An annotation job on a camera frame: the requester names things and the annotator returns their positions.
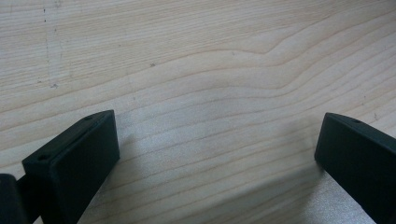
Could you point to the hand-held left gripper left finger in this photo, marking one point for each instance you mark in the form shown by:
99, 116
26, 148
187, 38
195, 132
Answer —
76, 165

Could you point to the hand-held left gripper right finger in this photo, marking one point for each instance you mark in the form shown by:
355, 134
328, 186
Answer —
359, 158

